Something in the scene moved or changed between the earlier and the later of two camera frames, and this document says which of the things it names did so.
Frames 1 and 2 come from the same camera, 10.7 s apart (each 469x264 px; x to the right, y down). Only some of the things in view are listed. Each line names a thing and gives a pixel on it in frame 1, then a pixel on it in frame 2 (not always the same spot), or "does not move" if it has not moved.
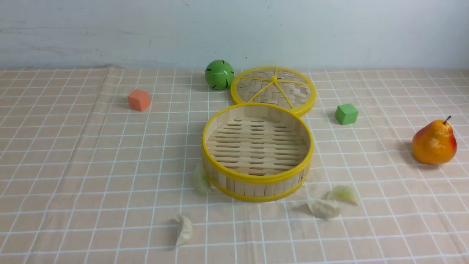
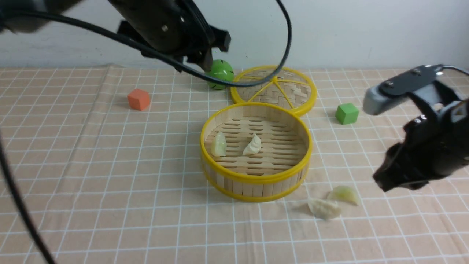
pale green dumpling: [200, 184] to [219, 146]
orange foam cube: [139, 100] does not move
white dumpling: [186, 231] to [254, 147]
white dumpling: [324, 208] does not move
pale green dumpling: [343, 193] does not move
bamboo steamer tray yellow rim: [257, 152] does not move
